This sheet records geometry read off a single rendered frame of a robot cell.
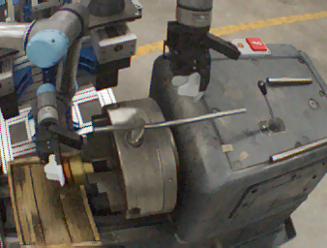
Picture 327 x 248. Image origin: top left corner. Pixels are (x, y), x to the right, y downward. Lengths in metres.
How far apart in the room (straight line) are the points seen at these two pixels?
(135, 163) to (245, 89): 0.35
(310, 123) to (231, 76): 0.29
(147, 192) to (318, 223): 1.75
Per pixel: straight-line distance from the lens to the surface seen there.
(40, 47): 0.94
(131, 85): 2.72
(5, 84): 1.32
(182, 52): 0.79
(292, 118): 1.06
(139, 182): 0.93
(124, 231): 1.21
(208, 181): 0.89
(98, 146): 1.02
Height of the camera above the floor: 1.99
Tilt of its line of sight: 52 degrees down
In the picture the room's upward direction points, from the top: 10 degrees clockwise
